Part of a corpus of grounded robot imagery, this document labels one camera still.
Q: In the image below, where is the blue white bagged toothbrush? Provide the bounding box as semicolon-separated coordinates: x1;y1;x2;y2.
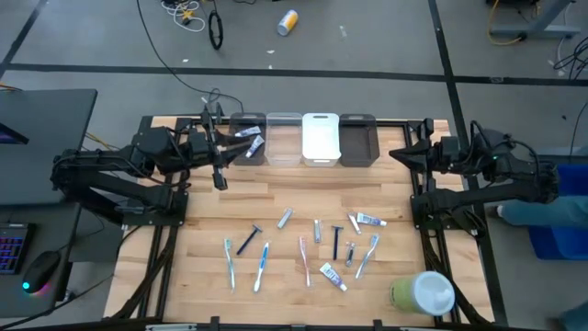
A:
354;233;381;280
253;241;271;294

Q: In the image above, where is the black white cable bundle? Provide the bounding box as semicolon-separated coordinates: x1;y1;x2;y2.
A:
548;36;588;82

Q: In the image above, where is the smoky translucent plastic bin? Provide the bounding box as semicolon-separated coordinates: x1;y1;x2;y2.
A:
228;112;267;166

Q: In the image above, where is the green wipes canister white lid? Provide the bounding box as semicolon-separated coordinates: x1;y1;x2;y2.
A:
389;269;457;317

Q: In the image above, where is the yellow wire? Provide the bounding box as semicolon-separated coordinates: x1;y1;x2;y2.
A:
85;131;120;153

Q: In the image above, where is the teal bagged toothbrush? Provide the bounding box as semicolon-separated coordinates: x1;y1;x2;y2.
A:
222;237;237;293

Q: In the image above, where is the black cable coil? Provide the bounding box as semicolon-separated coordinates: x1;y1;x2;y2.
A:
208;9;225;51

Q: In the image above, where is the blue plastic tote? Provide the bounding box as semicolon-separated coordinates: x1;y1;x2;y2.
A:
527;163;588;261

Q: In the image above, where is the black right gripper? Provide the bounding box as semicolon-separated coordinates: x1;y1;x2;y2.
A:
389;118;461;183

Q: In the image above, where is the yellow white can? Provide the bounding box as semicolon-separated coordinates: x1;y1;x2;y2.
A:
277;8;300;37

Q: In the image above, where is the dark grey plastic bin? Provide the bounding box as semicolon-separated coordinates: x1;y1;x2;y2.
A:
338;113;381;168

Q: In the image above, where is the white plastic bin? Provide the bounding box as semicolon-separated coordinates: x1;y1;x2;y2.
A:
301;112;342;167

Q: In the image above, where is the dark blue disposable razor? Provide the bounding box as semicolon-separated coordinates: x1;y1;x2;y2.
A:
235;223;265;257
331;224;345;262

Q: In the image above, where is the pink bagged toothbrush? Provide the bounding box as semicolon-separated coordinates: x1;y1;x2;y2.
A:
298;235;312;289

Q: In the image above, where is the black floor cable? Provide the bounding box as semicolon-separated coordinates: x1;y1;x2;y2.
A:
136;0;244;114

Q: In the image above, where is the white yellow cable bundle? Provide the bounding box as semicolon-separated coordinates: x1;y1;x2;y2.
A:
160;0;207;33

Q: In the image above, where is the grey desk base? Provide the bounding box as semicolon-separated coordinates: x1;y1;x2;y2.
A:
487;0;582;40

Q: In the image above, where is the black computer mouse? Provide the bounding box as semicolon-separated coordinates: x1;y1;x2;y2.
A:
21;250;62;294

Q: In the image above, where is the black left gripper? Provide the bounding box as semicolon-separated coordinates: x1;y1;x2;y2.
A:
187;105;257;191

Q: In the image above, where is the printed white flat package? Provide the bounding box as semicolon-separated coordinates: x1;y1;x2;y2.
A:
319;261;349;292

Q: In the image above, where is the black aluminium table frame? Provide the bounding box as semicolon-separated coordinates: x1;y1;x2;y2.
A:
103;114;509;331

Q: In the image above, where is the yellow floor cable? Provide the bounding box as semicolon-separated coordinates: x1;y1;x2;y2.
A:
486;0;525;47

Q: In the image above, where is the black desk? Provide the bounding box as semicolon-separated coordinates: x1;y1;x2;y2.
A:
0;88;126;319

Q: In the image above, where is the backlit black keyboard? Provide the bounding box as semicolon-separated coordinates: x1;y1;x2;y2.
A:
0;223;33;276

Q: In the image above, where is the person's leg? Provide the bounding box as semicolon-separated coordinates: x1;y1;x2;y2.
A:
495;195;588;230
558;302;588;331

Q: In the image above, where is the clear plastic bin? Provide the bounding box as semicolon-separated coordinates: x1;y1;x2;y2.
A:
265;112;304;167

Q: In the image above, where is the white metal bracket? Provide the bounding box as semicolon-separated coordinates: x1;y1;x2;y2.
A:
145;323;198;331

